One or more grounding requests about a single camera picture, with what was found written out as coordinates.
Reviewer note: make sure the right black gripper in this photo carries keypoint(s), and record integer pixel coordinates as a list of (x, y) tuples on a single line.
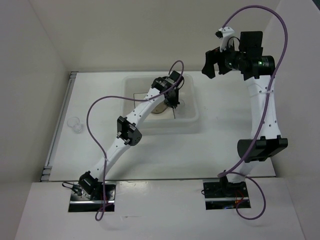
[(213, 56)]

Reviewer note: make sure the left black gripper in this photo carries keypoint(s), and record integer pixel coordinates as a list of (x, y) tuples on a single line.
[(173, 103)]

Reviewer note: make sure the clear glass dish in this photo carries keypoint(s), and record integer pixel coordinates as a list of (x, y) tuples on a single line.
[(160, 108)]

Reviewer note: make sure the square white black-rimmed plate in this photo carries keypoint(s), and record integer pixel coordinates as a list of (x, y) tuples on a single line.
[(168, 114)]

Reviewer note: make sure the translucent white plastic bin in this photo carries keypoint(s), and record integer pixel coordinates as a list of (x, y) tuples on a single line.
[(186, 114)]

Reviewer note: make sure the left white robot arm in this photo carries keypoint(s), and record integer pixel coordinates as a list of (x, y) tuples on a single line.
[(127, 135)]

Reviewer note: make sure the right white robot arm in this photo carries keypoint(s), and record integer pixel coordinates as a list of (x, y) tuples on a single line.
[(266, 139)]

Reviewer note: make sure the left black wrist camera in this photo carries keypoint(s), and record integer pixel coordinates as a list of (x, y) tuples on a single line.
[(167, 83)]

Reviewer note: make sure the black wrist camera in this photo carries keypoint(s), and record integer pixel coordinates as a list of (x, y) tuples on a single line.
[(167, 83), (250, 43)]

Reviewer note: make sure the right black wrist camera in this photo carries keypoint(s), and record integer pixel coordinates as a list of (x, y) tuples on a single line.
[(250, 43)]

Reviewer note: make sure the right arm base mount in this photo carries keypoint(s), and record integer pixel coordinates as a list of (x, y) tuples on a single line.
[(222, 194)]

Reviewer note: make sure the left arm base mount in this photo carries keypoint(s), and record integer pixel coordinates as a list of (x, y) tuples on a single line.
[(81, 202)]

